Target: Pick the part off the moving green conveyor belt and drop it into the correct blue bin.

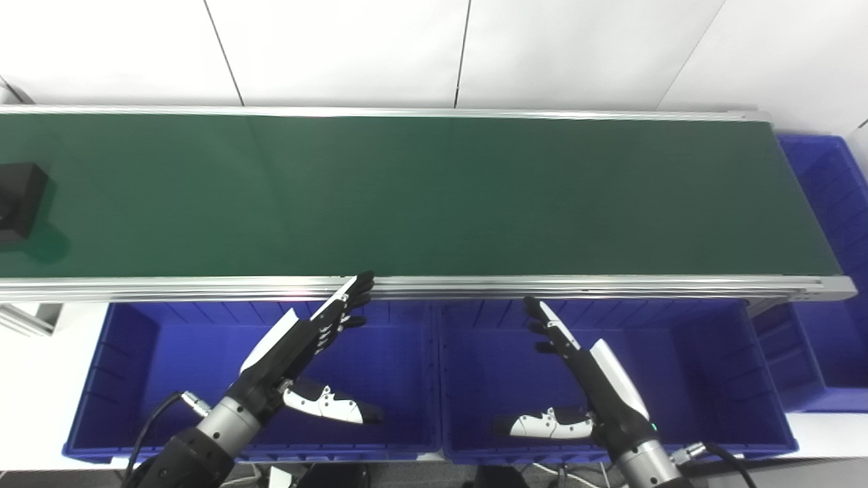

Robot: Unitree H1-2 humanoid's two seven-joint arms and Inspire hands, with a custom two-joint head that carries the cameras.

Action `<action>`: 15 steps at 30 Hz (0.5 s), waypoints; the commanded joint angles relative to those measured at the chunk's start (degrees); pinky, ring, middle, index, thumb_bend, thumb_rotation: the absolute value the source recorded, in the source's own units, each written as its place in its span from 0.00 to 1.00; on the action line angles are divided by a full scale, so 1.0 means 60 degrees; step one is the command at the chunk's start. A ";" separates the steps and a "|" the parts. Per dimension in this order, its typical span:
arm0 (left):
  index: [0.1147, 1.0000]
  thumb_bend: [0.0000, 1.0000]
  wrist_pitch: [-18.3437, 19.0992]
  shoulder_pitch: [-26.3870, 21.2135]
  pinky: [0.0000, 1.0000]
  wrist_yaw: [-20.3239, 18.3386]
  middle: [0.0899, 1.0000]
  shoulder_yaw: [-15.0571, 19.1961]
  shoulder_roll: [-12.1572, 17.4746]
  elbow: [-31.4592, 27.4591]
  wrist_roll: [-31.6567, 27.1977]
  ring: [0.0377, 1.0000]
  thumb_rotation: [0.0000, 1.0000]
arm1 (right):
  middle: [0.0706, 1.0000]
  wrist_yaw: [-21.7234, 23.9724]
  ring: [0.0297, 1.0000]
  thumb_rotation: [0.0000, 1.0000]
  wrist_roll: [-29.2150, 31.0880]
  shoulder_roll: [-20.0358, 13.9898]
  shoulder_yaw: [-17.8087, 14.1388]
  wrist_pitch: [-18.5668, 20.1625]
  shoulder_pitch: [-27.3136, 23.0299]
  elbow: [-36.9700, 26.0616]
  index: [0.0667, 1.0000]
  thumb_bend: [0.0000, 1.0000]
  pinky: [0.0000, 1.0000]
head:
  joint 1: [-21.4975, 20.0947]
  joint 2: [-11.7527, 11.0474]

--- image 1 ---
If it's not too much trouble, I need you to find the aluminium conveyor leg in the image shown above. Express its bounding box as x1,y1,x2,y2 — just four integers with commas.
0,303,63,338

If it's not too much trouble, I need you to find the blue plastic bin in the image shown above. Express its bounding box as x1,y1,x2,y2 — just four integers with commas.
753,134,868,413
62,302,441,465
434,298,800,466

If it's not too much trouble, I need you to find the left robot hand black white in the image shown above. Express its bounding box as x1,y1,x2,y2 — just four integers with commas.
227,271,384,426

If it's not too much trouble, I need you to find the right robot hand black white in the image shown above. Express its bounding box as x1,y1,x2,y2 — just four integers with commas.
494,296,660,456

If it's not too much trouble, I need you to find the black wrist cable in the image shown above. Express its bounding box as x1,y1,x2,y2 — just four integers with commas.
670,441,759,488
124,390,212,488

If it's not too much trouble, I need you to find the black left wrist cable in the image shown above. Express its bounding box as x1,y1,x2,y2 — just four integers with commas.
124,390,212,488

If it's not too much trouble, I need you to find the green conveyor belt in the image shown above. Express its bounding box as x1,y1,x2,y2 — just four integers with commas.
0,104,859,304
0,113,843,279

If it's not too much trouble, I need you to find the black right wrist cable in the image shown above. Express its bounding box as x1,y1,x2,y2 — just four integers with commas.
670,441,759,488

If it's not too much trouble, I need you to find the black block with cylinder part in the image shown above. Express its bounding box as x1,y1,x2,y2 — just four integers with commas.
0,163,50,245

